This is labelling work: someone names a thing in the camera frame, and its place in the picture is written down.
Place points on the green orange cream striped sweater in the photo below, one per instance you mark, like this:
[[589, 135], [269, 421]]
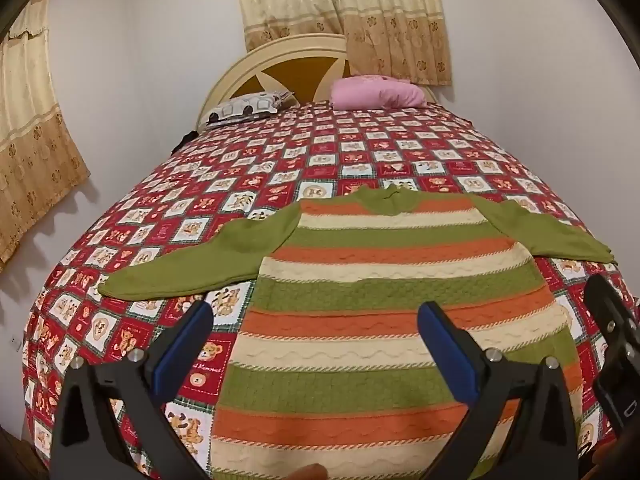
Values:
[[380, 280]]

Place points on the beige side window curtain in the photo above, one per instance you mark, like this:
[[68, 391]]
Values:
[[30, 150]]

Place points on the dark object beside bed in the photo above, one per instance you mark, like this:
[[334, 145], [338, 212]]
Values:
[[186, 139]]

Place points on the beige floral curtain panel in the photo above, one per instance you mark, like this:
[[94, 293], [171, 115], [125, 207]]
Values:
[[395, 20], [285, 0]]

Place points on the person's left hand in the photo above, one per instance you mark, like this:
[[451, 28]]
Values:
[[305, 472]]

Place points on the white patterned pillow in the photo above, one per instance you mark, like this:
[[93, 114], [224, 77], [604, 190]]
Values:
[[245, 106]]

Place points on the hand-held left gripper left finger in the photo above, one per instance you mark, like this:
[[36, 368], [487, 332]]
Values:
[[182, 350]]

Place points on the cream wooden bed headboard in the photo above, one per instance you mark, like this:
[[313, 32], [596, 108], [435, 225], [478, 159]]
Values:
[[300, 67]]

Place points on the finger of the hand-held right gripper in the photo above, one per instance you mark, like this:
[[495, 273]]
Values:
[[612, 310]]

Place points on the pink pillow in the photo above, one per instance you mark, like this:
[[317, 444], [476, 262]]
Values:
[[375, 92]]

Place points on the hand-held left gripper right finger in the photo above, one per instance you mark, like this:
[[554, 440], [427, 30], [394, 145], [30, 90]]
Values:
[[445, 355]]

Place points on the red checked bear printed blanket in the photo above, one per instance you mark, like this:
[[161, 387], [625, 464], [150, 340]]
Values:
[[350, 150]]

